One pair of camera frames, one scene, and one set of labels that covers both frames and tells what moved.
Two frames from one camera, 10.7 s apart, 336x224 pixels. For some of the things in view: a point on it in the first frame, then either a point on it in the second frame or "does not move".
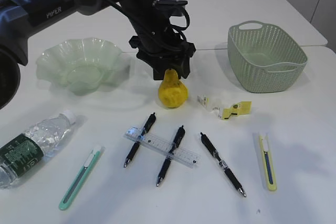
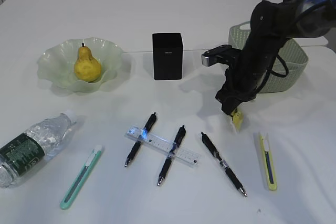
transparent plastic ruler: x=163 y=146 does not move
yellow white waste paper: x=238 y=109 to x=237 y=116
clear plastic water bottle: x=24 y=151 does not move
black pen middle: x=178 y=140 does not move
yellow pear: x=172 y=92 to x=87 y=68
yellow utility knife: x=268 y=159 does not move
